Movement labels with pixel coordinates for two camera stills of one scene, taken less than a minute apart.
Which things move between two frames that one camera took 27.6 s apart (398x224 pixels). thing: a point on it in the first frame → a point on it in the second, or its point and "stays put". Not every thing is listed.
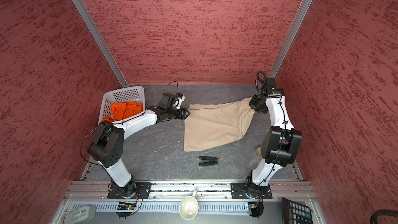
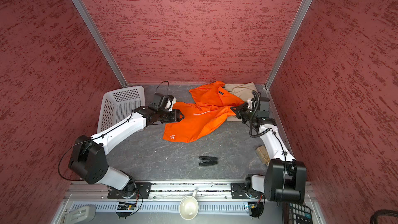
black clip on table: x=204 y=161 stays put
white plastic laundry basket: x=119 y=105 stays put
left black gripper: x=182 y=115 stays put
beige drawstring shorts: x=209 y=124 → x=242 y=90
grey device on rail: x=81 y=215 stays put
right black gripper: x=252 y=104 → x=239 y=110
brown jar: x=258 y=150 stays put
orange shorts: x=119 y=111 → x=214 y=104
